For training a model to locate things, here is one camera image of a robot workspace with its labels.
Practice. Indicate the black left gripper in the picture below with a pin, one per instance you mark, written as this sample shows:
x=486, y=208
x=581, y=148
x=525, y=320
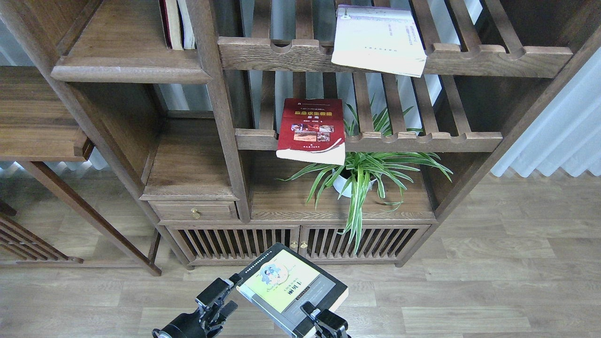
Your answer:
x=207, y=321

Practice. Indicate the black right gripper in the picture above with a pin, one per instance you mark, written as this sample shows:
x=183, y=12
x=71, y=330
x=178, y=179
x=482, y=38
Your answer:
x=327, y=323

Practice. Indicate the green grey cover book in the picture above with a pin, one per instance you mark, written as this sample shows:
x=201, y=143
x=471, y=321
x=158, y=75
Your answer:
x=280, y=281

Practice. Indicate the white plant pot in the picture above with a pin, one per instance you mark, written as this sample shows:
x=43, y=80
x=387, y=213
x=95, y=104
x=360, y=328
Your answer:
x=343, y=182

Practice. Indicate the green spider plant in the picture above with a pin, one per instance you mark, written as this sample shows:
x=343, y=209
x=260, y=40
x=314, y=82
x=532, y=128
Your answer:
x=372, y=168

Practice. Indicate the large wooden bookshelf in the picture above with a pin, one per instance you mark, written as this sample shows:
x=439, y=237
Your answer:
x=197, y=129

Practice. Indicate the red cover book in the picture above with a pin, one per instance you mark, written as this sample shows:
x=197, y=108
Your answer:
x=312, y=130

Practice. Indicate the wooden side table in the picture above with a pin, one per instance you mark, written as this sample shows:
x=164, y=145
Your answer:
x=36, y=128

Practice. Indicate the white cover book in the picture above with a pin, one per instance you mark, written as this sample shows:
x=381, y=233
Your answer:
x=379, y=39

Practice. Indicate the beige upright book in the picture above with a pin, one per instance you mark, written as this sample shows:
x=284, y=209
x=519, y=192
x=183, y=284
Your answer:
x=174, y=25

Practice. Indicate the dark red upright book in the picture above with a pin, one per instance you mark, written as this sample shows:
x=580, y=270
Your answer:
x=165, y=24

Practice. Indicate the white curtain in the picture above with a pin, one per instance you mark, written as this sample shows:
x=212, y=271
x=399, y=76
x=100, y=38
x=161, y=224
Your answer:
x=567, y=134

